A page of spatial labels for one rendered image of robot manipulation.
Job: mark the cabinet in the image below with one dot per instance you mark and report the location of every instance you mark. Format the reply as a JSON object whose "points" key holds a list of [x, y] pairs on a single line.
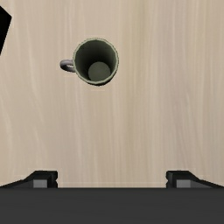
{"points": [[3, 26]]}

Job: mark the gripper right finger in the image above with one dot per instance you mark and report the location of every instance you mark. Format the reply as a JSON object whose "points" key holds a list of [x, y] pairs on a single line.
{"points": [[180, 178]]}

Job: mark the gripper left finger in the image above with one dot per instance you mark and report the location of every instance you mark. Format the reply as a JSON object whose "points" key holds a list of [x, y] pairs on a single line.
{"points": [[43, 178]]}

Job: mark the green mug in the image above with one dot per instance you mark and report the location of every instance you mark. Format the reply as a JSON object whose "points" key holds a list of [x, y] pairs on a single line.
{"points": [[94, 55]]}

